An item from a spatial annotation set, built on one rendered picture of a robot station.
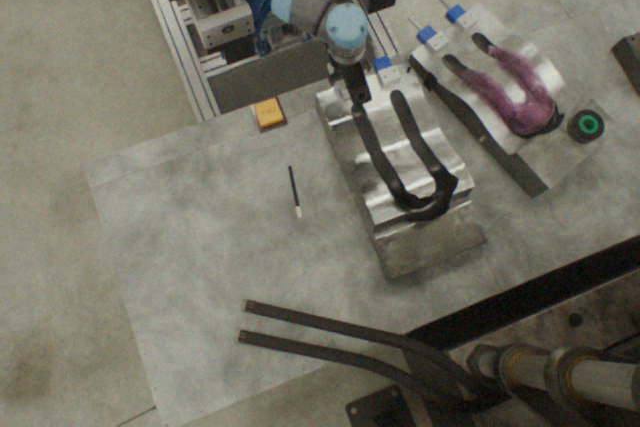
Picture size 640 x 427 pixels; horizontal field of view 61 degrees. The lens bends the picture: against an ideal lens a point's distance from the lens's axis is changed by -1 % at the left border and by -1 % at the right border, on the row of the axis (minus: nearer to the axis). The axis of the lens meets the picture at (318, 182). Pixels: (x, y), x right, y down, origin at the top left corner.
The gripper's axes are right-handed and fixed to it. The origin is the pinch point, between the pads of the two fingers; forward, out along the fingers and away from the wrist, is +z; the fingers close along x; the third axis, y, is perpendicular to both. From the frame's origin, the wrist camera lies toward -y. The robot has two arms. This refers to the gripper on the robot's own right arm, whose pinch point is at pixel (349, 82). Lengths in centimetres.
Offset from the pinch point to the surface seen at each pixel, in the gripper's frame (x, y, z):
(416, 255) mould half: 0.8, -45.2, 2.1
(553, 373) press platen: -8, -66, -43
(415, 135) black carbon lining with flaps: -10.9, -17.5, 5.8
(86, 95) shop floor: 96, 61, 92
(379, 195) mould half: 4.0, -28.6, -3.3
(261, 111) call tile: 23.3, 3.7, 8.2
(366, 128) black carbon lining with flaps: 0.0, -11.4, 4.9
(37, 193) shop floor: 125, 26, 83
